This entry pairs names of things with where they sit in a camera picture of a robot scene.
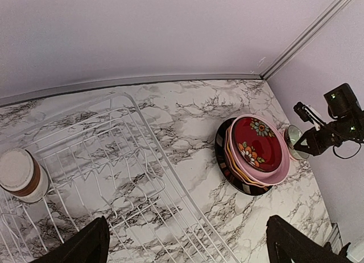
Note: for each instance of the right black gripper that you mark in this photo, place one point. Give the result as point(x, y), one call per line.
point(332, 134)

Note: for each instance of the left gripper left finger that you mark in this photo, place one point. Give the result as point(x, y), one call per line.
point(91, 244)

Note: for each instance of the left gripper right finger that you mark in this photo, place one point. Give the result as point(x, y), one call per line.
point(286, 244)

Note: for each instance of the pale green bowl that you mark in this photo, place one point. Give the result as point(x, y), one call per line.
point(291, 135)

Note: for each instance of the pink plate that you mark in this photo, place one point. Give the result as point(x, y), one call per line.
point(267, 179)

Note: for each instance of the dark brown plate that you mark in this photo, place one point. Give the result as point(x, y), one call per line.
point(257, 144)

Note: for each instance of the black striped plate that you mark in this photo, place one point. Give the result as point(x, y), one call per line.
point(240, 185)

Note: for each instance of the yellow polka dot plate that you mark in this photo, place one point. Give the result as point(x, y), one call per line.
point(256, 183)

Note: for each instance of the brown and white cup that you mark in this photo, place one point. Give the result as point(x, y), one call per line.
point(22, 176)

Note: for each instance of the maroon polka dot plate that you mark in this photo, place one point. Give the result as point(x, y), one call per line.
point(235, 171)

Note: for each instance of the white wire dish rack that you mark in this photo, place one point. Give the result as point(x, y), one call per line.
point(103, 161)

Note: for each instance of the right aluminium frame post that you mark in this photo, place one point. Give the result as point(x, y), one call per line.
point(305, 38)

